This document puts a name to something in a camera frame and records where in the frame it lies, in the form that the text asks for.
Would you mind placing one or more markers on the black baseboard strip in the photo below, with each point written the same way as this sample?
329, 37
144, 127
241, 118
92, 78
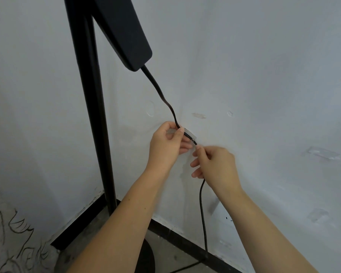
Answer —
181, 241
76, 221

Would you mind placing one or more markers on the person's left forearm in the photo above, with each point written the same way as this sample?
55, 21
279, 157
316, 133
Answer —
122, 221

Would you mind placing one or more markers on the person's left thumb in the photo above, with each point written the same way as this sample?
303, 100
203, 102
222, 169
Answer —
173, 125

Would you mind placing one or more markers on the person's right hand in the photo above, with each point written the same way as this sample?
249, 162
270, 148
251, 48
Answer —
220, 170

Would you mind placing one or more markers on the black stand pole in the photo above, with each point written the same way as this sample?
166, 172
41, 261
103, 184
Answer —
92, 110

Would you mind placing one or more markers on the person's right forearm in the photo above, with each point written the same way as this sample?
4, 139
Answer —
261, 233

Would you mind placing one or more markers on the person's right thumb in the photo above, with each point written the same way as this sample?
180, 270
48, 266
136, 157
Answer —
203, 152

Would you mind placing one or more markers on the person's left hand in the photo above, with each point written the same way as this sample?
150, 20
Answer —
162, 150

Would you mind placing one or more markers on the white sheet with black sketches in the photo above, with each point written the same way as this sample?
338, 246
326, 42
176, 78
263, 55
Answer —
14, 238

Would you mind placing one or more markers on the black round stand base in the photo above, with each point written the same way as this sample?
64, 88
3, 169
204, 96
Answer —
147, 257

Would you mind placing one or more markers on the black flat device panel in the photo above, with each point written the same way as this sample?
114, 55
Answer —
122, 31

